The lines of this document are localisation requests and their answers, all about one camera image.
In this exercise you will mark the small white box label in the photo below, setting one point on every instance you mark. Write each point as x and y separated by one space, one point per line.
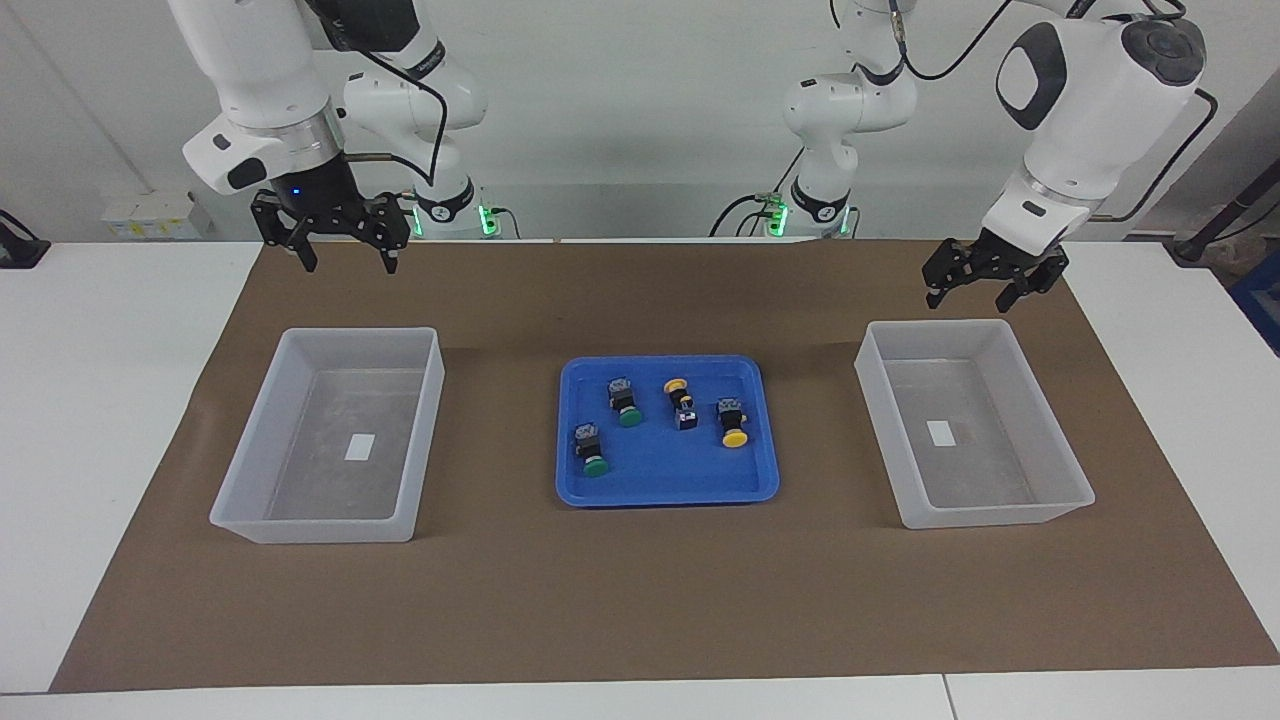
359 447
940 433

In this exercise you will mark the green push button switch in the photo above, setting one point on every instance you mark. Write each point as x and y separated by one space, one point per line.
624 398
588 445

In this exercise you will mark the translucent white plastic box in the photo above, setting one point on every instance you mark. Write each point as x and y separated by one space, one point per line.
330 400
985 480

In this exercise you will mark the brown paper table mat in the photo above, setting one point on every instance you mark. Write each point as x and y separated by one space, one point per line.
640 600

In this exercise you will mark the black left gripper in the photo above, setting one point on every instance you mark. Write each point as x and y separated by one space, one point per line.
1010 255

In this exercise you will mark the black stand foot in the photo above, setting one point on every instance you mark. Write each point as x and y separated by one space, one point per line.
18 250

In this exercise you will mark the white wall socket strip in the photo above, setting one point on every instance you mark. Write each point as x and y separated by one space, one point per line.
150 218

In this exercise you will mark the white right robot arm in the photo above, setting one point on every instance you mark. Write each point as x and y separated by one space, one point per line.
260 60

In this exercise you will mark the yellow push button switch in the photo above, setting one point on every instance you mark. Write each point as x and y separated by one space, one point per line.
731 418
682 405

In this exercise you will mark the blue plastic tray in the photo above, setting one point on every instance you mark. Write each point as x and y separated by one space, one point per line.
660 470

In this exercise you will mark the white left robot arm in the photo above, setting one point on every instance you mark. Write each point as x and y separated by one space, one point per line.
1090 100

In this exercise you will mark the black tripod pole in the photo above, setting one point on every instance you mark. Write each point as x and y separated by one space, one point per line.
1225 215

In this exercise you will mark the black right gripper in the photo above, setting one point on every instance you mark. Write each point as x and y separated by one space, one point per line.
315 200

